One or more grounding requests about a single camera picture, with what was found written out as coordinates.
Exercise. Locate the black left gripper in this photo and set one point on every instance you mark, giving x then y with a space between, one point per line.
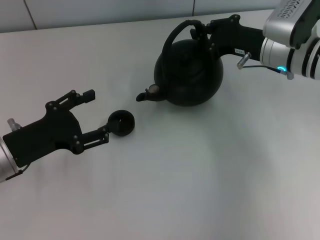
50 135

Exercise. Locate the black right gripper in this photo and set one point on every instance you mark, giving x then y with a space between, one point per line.
237 37

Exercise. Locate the small dark brown teacup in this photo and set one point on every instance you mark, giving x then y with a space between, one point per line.
122 123

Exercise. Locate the black round teapot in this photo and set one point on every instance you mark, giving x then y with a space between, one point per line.
195 75

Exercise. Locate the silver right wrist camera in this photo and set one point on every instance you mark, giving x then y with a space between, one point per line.
282 22

